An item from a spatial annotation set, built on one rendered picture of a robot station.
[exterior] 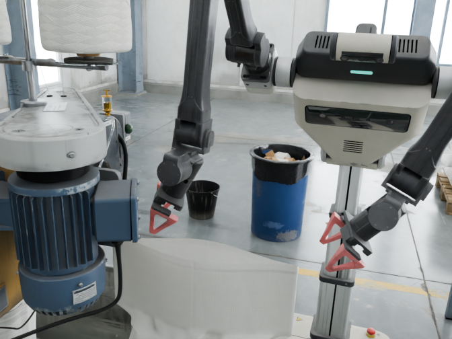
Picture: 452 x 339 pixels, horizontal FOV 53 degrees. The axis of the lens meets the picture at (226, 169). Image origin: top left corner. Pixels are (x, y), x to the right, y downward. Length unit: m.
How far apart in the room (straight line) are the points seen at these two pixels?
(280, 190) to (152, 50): 6.95
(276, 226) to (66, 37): 2.75
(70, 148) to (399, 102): 0.92
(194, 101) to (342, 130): 0.60
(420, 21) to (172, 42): 4.64
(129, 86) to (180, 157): 8.94
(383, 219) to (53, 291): 0.61
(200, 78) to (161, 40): 8.78
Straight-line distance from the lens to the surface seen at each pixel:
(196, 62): 0.97
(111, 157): 1.27
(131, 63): 9.80
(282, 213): 3.37
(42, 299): 0.87
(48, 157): 0.74
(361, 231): 1.01
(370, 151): 1.52
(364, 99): 1.35
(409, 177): 0.98
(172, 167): 0.96
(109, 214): 0.81
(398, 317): 2.90
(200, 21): 0.96
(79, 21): 0.84
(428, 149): 0.95
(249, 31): 1.20
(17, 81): 7.18
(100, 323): 1.87
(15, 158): 0.76
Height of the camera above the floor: 1.60
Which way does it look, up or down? 19 degrees down
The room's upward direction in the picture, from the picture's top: 2 degrees clockwise
